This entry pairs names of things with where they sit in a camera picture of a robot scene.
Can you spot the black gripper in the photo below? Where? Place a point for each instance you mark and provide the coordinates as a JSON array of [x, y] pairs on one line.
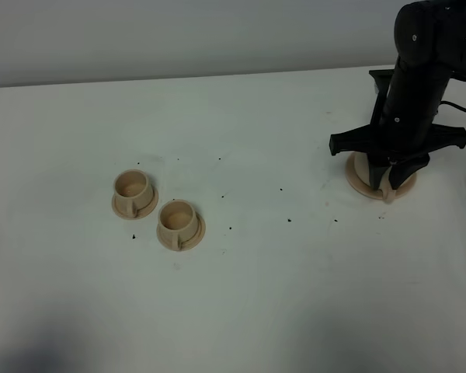
[[406, 130]]

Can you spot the beige clay teapot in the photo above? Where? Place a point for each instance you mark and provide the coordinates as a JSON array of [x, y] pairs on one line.
[[385, 193]]

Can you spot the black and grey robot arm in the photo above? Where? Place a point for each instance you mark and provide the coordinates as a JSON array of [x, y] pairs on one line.
[[432, 32]]

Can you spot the beige round teapot coaster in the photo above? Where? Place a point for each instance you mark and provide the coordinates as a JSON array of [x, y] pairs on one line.
[[353, 181]]

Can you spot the beige saucer front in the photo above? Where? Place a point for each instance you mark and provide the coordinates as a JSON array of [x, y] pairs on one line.
[[179, 244]]

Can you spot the beige saucer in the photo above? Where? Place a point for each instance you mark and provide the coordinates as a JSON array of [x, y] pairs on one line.
[[140, 213], [179, 244]]

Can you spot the beige teacup front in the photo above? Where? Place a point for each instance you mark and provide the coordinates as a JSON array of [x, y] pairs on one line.
[[178, 216]]

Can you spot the beige teacup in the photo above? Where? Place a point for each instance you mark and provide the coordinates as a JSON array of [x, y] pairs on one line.
[[178, 216], [134, 190]]

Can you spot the beige saucer rear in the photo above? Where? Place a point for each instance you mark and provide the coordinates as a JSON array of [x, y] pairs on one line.
[[140, 213]]

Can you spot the beige teacup rear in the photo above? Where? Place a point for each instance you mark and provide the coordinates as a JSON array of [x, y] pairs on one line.
[[134, 190]]

